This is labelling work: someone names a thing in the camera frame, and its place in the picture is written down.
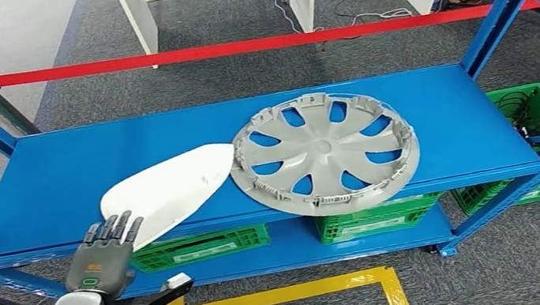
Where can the long red barrier belt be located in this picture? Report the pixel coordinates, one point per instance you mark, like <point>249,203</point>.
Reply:
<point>234,47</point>

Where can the white plastic body part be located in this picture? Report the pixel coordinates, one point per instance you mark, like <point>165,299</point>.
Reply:
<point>175,191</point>

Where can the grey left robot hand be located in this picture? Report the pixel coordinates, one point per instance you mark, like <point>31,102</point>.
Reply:
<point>98,268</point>

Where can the blue metal shelf rack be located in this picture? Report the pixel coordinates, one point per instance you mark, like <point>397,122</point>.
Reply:
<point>91,160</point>

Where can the grey wheel hubcap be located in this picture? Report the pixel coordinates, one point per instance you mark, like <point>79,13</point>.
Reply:
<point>322,146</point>

